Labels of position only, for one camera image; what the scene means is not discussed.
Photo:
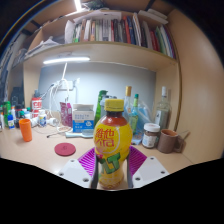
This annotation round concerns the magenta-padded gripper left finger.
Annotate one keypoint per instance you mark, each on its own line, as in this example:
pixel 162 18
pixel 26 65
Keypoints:
pixel 74 170

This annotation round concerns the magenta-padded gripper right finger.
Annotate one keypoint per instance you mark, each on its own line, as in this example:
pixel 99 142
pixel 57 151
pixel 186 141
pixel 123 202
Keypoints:
pixel 151 170

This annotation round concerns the yellow drink bottle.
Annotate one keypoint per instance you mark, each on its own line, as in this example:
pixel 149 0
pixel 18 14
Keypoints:
pixel 111 140

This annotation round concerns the flat round red coaster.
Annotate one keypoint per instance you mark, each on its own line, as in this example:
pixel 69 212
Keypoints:
pixel 65 149

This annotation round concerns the brown ceramic mug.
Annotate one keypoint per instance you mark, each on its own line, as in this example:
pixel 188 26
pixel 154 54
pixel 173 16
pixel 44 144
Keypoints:
pixel 166 141

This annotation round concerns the brown jar with white lid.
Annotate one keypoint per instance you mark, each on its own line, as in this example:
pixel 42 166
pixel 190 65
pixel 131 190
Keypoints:
pixel 150 136

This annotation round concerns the white and blue carton box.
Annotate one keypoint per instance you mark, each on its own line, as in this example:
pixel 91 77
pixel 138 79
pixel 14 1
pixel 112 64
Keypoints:
pixel 83 120

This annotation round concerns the white power adapter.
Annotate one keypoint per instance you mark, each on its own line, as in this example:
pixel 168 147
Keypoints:
pixel 53 121

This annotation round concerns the clear blue plastic bag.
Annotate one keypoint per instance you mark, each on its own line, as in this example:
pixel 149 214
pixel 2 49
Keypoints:
pixel 146 115

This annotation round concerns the clear bottle with green cap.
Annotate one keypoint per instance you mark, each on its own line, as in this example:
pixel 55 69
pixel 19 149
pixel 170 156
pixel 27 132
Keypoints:
pixel 134 116

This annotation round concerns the clear glass bottle white cap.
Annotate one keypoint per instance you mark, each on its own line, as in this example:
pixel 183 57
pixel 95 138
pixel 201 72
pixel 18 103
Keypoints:
pixel 162 113

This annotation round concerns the white pill bottle blue label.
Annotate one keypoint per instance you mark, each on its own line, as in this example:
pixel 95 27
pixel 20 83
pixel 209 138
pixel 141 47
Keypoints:
pixel 42 119

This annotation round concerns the orange plastic cup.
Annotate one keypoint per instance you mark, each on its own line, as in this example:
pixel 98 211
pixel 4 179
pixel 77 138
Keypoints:
pixel 25 130

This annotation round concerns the tall green packet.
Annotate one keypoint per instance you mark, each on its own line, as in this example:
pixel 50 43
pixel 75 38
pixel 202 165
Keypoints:
pixel 99 103

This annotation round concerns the clear bottle with gold cap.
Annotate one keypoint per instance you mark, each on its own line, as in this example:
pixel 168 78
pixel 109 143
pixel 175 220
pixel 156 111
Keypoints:
pixel 127 100

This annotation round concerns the red and white can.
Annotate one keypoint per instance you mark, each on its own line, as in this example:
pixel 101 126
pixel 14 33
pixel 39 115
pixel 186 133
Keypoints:
pixel 36 105

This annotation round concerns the small blue and white bottle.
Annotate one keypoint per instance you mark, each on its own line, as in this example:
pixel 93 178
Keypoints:
pixel 11 122

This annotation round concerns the green plastic bottle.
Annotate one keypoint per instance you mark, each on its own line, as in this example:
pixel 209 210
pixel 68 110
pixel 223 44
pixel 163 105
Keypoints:
pixel 6 108

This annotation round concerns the white under-shelf light bar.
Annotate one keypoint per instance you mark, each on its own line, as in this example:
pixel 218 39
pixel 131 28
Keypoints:
pixel 66 60

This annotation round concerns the ceiling light strip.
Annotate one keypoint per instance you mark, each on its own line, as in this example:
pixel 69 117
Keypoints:
pixel 77 5

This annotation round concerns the white wall power outlet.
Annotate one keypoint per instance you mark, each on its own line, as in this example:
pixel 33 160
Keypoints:
pixel 65 85

